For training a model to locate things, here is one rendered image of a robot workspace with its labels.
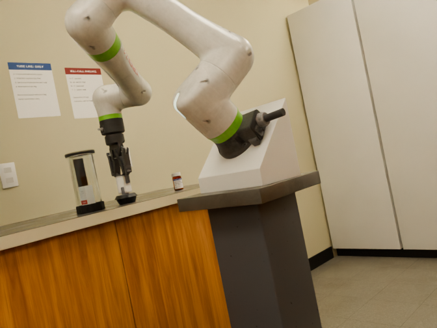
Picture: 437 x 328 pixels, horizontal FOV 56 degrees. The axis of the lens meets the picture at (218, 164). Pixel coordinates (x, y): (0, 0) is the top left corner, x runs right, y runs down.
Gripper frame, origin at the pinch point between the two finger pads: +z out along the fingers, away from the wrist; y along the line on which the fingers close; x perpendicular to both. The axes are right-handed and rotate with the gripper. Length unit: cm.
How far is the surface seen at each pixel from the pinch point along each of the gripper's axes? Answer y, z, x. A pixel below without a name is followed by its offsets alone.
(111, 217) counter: 12.6, 10.2, -15.0
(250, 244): 63, 24, -2
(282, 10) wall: -59, -124, 229
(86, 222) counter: 12.6, 9.9, -24.6
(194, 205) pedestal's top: 50, 10, -9
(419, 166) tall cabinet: 29, 30, 231
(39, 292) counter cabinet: 9, 27, -42
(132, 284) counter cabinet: 9.6, 35.9, -10.2
